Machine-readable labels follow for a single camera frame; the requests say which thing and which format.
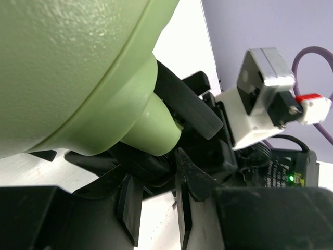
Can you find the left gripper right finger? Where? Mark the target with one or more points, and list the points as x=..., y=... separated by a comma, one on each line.
x=211, y=216

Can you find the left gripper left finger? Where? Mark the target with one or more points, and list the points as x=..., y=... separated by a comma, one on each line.
x=104, y=214

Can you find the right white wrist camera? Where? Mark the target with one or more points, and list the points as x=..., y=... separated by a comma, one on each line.
x=267, y=98

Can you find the green hard-shell suitcase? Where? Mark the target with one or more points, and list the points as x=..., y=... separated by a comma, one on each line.
x=82, y=75

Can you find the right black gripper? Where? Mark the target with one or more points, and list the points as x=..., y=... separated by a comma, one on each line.
x=205, y=137

